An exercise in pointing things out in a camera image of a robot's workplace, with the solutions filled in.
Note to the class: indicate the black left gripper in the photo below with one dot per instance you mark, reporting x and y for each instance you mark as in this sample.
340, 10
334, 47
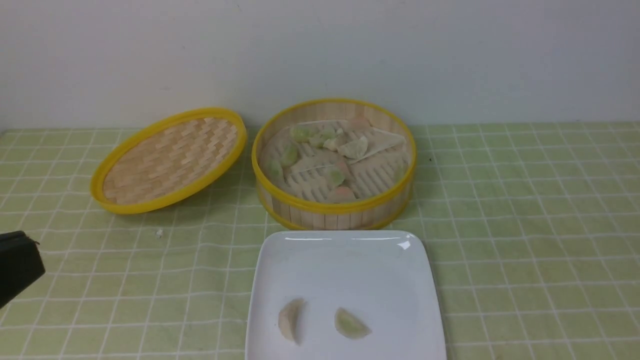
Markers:
21, 264

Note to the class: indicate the white steamed dumpling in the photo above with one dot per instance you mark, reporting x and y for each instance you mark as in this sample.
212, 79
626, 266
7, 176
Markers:
288, 319

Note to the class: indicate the green steamed dumpling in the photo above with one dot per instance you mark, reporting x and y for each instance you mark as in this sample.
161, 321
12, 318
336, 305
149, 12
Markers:
349, 325

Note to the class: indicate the white square plate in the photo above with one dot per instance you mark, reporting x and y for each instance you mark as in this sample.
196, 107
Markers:
383, 277

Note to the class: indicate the woven bamboo steamer lid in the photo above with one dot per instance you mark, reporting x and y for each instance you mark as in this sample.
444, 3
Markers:
169, 161

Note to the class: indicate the green dumpling far left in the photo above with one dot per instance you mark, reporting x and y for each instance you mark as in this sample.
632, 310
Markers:
274, 171

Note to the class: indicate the white steamer liner paper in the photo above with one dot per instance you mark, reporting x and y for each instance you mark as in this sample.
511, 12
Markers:
384, 165

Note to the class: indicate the green dumpling back left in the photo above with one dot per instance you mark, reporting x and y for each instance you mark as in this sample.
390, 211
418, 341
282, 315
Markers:
301, 133

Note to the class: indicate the bamboo steamer basket yellow rim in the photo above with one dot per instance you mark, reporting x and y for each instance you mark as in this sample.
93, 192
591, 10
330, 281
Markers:
299, 214

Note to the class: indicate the green dumpling front middle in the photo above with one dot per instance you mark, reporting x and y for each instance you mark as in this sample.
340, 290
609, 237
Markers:
335, 177

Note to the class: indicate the pink dumpling front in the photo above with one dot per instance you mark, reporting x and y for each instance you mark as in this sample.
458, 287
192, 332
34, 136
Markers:
341, 194

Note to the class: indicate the white dumpling centre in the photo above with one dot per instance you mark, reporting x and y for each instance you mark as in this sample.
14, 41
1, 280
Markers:
354, 150

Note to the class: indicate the green checkered tablecloth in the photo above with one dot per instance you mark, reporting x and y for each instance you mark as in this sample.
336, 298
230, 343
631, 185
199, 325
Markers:
532, 231

